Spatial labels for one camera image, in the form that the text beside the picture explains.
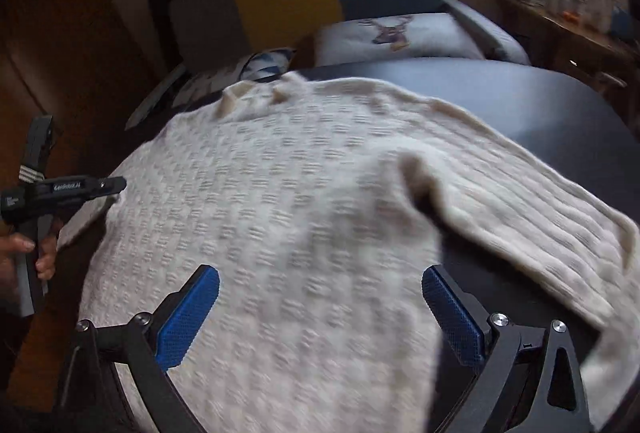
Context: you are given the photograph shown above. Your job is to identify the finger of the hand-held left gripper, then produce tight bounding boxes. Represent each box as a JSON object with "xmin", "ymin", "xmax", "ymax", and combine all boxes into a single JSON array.
[{"xmin": 81, "ymin": 176, "xmax": 127, "ymax": 202}]

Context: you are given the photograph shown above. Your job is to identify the wooden side table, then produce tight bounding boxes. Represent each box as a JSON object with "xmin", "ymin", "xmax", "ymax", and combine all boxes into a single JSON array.
[{"xmin": 500, "ymin": 0, "xmax": 640, "ymax": 89}]

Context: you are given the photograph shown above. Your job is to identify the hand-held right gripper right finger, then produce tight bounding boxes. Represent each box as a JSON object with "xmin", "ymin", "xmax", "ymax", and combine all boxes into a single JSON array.
[{"xmin": 421, "ymin": 265, "xmax": 593, "ymax": 433}]

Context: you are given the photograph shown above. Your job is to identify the cream knitted sweater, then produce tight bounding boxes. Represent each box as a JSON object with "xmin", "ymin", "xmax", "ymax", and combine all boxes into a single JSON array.
[{"xmin": 57, "ymin": 72, "xmax": 640, "ymax": 433}]

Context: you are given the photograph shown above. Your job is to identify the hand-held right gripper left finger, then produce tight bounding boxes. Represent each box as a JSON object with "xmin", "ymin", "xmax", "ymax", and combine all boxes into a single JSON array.
[{"xmin": 52, "ymin": 264, "xmax": 221, "ymax": 433}]

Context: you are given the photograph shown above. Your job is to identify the deer print pillow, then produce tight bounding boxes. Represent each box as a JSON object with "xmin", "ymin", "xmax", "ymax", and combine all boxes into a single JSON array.
[{"xmin": 312, "ymin": 12, "xmax": 486, "ymax": 68}]

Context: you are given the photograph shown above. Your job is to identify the geometric print pillow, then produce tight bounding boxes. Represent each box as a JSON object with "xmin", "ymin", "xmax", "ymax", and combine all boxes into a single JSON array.
[{"xmin": 175, "ymin": 47, "xmax": 296, "ymax": 106}]

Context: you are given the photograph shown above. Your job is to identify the person's left hand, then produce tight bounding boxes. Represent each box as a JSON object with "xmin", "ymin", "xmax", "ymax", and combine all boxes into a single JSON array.
[{"xmin": 0, "ymin": 233, "xmax": 58, "ymax": 299}]

